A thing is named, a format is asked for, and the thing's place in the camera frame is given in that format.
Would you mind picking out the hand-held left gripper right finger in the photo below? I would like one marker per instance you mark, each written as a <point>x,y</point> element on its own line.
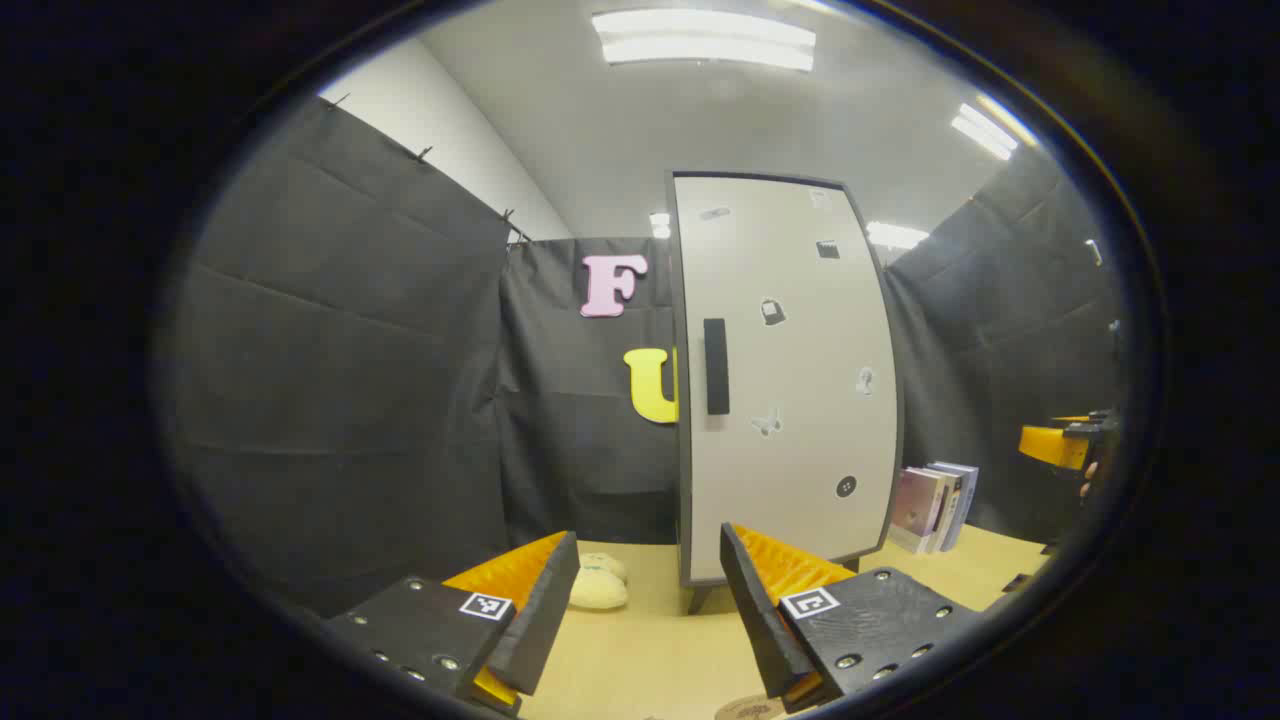
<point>750,610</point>

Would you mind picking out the ceiling light panel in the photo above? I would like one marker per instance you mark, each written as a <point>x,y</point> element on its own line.
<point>895,236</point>
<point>985,132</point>
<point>660,225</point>
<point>700,40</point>

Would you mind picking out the black backdrop cloth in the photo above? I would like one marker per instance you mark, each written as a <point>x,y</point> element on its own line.
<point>350,350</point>

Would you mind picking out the grey blue book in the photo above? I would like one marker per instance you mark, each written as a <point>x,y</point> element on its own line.
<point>968,490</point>

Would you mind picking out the light grey cabinet door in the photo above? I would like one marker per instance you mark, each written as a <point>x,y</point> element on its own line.
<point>800,300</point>

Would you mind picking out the round brown coaster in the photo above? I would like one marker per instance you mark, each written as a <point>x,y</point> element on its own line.
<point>750,710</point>

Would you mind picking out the white spine book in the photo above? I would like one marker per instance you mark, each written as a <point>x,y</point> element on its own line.
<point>950,500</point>

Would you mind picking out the cream plush toy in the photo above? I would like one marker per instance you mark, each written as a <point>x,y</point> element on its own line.
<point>598,590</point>

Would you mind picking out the dark grey cabinet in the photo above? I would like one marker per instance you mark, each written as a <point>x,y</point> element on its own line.
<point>698,597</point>

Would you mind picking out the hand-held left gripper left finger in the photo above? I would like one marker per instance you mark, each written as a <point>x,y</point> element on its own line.
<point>545,610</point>

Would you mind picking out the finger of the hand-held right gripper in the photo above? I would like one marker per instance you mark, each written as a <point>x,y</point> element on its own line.
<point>1055,445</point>

